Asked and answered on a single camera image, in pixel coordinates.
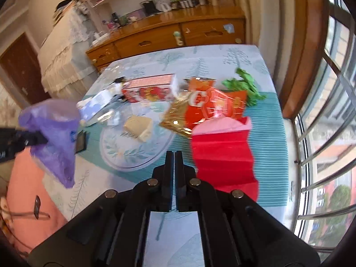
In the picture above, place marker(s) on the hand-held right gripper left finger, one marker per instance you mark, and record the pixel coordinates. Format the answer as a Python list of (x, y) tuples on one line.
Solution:
[(167, 172)]

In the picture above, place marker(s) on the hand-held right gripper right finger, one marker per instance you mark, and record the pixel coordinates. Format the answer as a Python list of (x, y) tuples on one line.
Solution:
[(179, 172)]

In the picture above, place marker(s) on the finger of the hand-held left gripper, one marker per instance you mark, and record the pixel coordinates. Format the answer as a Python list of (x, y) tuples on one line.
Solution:
[(33, 138), (81, 142)]

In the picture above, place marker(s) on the purple plastic bag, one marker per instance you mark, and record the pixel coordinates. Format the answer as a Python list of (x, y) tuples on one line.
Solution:
[(52, 125)]

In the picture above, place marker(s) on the clear plastic wrapper white label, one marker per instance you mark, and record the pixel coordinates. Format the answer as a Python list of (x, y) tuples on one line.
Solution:
[(110, 116)]

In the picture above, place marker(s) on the pink blanket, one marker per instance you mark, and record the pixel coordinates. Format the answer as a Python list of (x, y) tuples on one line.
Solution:
[(25, 178)]

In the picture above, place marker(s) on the blue dotted small box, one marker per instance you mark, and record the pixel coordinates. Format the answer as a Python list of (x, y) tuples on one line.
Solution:
[(94, 105)]

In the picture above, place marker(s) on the red paper sheet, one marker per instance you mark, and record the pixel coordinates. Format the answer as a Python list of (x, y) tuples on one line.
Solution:
[(222, 155)]

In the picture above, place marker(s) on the beige crumpled paper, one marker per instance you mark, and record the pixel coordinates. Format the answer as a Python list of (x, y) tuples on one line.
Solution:
[(139, 128)]

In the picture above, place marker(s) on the gold clear plastic wrapper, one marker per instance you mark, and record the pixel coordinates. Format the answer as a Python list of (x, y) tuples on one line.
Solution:
[(173, 116)]

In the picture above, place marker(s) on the brown wooden door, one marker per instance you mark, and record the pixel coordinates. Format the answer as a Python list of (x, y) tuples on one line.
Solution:
[(19, 69)]

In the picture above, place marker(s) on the orange snack bag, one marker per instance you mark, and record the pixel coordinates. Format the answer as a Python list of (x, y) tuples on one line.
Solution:
[(214, 103)]

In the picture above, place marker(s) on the red cardboard box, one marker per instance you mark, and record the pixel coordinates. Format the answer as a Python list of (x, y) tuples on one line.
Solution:
[(150, 89)]

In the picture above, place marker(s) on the white lace furniture cover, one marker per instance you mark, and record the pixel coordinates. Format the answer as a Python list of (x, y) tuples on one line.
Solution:
[(64, 55)]

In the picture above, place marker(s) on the green plastic wrapper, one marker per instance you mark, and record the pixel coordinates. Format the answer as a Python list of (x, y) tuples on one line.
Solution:
[(244, 84)]

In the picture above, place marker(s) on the wooden sideboard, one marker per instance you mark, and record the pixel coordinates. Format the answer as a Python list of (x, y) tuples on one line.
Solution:
[(155, 37)]

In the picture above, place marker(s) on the small figurine on drawer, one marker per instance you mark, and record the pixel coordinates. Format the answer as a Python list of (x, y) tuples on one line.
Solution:
[(178, 38)]

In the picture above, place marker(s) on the metal window guard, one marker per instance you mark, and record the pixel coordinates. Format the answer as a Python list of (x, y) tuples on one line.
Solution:
[(319, 144)]

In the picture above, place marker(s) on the blue sticker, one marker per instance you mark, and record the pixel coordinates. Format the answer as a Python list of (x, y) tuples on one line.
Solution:
[(228, 27)]

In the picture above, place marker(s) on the white kettle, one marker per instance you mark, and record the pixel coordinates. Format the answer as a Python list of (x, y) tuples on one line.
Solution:
[(164, 5)]

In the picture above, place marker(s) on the row of small jars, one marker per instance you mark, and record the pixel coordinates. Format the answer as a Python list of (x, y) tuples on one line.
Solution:
[(190, 2)]

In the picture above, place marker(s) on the pink picture frame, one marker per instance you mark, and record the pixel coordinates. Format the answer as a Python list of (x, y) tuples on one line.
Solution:
[(135, 14)]

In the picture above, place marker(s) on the black photo frame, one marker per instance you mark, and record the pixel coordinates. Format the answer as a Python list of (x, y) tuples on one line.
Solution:
[(150, 7)]

